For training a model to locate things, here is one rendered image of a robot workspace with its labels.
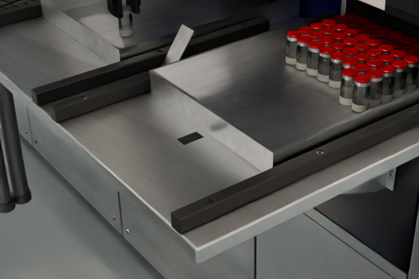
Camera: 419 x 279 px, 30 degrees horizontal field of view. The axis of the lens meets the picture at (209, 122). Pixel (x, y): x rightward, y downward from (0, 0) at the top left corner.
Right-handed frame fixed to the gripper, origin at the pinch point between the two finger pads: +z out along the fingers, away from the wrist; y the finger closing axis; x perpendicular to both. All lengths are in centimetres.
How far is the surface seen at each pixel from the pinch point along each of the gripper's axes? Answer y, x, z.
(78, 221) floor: 18, 70, 94
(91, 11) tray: 0.2, 11.9, 5.6
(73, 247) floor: 11, 60, 94
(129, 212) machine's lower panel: 19, 40, 74
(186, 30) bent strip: 1.7, -14.7, 0.3
